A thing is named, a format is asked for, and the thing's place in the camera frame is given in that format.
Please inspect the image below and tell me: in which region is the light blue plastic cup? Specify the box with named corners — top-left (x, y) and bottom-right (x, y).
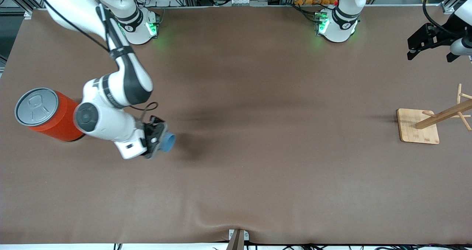
top-left (162, 132), bottom-right (177, 153)

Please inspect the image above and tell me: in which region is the wooden cup rack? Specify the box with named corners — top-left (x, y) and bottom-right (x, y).
top-left (396, 83), bottom-right (472, 145)

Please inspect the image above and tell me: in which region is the large orange can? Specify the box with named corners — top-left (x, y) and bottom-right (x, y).
top-left (14, 87), bottom-right (86, 142)

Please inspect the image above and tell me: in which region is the brown table cloth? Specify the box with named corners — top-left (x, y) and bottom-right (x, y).
top-left (0, 5), bottom-right (472, 245)

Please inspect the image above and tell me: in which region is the white power strip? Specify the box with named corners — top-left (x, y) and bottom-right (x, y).
top-left (214, 0), bottom-right (268, 6)

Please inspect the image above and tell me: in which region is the black left camera cable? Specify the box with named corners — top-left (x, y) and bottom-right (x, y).
top-left (423, 0), bottom-right (449, 35)

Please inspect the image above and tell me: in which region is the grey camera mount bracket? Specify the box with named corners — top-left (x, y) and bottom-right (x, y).
top-left (226, 229), bottom-right (250, 250)

